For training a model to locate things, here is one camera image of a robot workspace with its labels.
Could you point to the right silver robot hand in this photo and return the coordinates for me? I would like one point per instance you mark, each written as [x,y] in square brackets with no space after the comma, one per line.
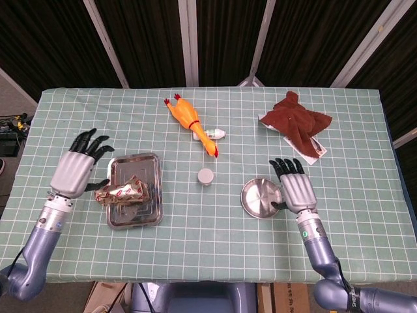
[298,192]

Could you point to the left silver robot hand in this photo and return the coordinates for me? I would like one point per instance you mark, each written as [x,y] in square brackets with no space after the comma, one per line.
[71,174]

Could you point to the crinkled snack wrapper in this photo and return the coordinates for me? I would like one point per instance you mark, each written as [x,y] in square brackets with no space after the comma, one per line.
[123,192]

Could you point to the small white cylinder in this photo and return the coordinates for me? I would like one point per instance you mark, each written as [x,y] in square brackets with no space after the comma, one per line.
[206,176]

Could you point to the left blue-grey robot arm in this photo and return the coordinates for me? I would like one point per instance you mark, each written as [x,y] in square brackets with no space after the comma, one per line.
[39,247]

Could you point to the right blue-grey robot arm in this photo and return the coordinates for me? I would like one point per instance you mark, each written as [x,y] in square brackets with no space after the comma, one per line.
[321,257]

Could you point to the round steel plate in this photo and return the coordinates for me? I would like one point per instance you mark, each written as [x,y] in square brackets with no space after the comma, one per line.
[259,195]

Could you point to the white printed card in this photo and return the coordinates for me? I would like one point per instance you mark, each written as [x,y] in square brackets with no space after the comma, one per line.
[317,150]

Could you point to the rectangular steel tray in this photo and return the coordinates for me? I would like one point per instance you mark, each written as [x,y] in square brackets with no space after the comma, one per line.
[137,166]

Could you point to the brown towel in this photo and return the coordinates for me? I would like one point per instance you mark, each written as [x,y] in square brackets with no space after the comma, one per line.
[296,124]

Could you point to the black equipment box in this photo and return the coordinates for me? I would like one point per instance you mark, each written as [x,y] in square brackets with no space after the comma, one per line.
[8,147]

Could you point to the small white bottle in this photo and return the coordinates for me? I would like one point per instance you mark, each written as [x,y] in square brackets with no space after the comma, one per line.
[216,133]

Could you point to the printed cardboard box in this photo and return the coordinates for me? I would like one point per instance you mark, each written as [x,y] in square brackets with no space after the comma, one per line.
[286,298]

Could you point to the green checkered tablecloth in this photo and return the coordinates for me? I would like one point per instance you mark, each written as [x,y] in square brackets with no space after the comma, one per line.
[208,254]

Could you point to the plain cardboard box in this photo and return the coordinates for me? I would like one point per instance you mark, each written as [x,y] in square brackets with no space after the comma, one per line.
[97,296]

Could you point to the orange rubber chicken toy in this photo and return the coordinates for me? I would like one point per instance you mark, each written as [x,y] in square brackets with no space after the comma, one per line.
[187,114]

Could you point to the blue-grey robot torso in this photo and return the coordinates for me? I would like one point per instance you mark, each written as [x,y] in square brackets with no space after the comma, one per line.
[195,298]

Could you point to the black curtain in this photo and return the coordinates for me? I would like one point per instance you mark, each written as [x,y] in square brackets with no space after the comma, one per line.
[146,39]

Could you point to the white frame post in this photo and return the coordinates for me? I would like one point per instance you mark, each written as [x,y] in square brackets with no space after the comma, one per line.
[405,137]
[262,39]
[106,42]
[368,44]
[189,42]

